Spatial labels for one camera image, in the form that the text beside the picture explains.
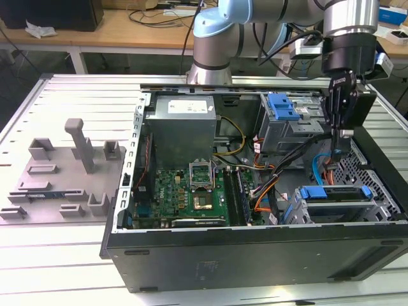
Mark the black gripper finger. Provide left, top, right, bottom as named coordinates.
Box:
left=328, top=72, right=360, bottom=156

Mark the orange power wire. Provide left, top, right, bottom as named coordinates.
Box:
left=322, top=162, right=338, bottom=186

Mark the blue data wire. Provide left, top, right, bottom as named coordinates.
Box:
left=311, top=149, right=344, bottom=186

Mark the hard disk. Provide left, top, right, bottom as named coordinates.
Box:
left=280, top=186, right=374, bottom=224

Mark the grey metal disk bay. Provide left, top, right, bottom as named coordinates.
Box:
left=282, top=184, right=401, bottom=224

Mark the white tray with black part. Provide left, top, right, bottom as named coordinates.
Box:
left=384, top=28, right=408, bottom=45

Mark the grey metal drive cage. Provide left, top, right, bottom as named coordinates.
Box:
left=256, top=92, right=334, bottom=157

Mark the blue cardboard box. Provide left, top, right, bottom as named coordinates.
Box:
left=378, top=4, right=408, bottom=26

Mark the blue plastic cage latch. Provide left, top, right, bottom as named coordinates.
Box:
left=267, top=92, right=301, bottom=121

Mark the installed RAM stick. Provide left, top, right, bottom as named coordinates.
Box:
left=236, top=169, right=254, bottom=224

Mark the black RAM slot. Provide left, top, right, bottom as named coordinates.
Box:
left=222, top=168, right=240, bottom=226

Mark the metal socket cover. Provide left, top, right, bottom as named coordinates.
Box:
left=189, top=158, right=214, bottom=192

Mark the CPU socket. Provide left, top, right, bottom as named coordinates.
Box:
left=193, top=189, right=216, bottom=211

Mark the grey power supply unit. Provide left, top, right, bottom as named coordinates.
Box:
left=143, top=94, right=219, bottom=170

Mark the black graphics card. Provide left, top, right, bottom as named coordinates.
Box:
left=171, top=217, right=226, bottom=228

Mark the black PC case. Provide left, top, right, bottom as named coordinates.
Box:
left=99, top=83, right=408, bottom=293

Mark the green motherboard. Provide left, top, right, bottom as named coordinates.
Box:
left=132, top=167, right=265, bottom=229

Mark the wooden desk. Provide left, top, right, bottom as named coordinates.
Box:
left=0, top=0, right=408, bottom=76

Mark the grey parts rack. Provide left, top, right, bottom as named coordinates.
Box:
left=0, top=117, right=128, bottom=226

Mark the large black box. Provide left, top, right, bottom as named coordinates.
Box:
left=0, top=0, right=105, bottom=33

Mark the white plastic bag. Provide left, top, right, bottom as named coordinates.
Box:
left=24, top=19, right=58, bottom=40

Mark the spare RAM stick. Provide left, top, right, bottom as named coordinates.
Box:
left=27, top=191, right=66, bottom=200

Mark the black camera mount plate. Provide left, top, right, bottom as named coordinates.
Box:
left=350, top=87, right=379, bottom=128

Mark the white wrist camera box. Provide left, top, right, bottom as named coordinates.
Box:
left=289, top=37, right=323, bottom=60

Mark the thick black wire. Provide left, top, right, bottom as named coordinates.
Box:
left=270, top=131, right=334, bottom=179

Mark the coloured wire bundle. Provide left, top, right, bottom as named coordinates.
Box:
left=250, top=162, right=288, bottom=211

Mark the yellow and black wire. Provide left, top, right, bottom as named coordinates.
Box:
left=212, top=116, right=247, bottom=157

